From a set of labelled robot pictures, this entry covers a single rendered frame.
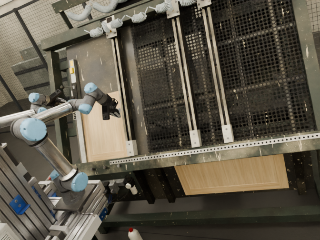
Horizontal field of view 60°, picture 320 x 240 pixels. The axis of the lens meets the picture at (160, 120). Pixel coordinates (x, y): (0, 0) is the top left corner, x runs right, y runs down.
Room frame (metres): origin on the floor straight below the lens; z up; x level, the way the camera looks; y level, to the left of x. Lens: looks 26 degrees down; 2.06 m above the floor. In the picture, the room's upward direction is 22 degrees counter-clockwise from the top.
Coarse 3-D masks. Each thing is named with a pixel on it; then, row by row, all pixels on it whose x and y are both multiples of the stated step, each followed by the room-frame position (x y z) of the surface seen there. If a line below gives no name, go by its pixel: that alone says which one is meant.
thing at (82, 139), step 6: (72, 60) 2.62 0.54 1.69; (72, 66) 2.59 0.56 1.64; (72, 78) 2.55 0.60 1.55; (78, 78) 2.56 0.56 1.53; (78, 84) 2.52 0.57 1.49; (78, 90) 2.48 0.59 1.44; (78, 96) 2.45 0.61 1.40; (78, 114) 2.37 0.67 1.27; (78, 120) 2.35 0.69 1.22; (78, 126) 2.33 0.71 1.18; (78, 132) 2.30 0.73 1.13; (84, 138) 2.27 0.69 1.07; (84, 144) 2.23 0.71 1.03; (84, 150) 2.20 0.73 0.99; (84, 156) 2.18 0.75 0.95; (84, 162) 2.16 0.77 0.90
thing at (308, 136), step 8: (296, 136) 1.42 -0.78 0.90; (304, 136) 1.40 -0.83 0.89; (312, 136) 1.38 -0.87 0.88; (240, 144) 1.57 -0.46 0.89; (248, 144) 1.54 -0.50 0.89; (256, 144) 1.52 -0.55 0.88; (264, 144) 1.49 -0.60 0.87; (176, 152) 1.77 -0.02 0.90; (184, 152) 1.74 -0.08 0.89; (192, 152) 1.71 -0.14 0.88; (200, 152) 1.68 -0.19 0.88; (120, 160) 1.97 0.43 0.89; (128, 160) 1.94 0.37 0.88; (136, 160) 1.91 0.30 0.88
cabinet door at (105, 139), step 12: (96, 108) 2.33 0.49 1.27; (120, 108) 2.20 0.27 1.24; (84, 120) 2.34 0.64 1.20; (96, 120) 2.28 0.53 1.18; (108, 120) 2.22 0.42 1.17; (120, 120) 2.15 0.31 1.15; (84, 132) 2.30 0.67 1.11; (96, 132) 2.24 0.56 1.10; (108, 132) 2.18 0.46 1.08; (120, 132) 2.12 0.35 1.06; (96, 144) 2.19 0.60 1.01; (108, 144) 2.13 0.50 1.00; (120, 144) 2.07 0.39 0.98; (96, 156) 2.14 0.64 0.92; (108, 156) 2.08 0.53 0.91; (120, 156) 2.03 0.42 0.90
